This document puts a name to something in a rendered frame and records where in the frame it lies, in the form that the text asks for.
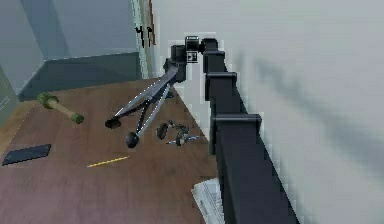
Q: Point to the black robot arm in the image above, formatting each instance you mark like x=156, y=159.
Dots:
x=240, y=156

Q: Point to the brown wooden table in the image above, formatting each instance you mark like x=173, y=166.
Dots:
x=100, y=173

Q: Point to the white newspaper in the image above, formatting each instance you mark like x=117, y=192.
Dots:
x=208, y=200

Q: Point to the yellow pencil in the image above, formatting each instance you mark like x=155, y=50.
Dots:
x=108, y=161

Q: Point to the dark flat phone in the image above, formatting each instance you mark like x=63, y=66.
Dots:
x=26, y=154

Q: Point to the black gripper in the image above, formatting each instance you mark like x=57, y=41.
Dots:
x=176, y=61

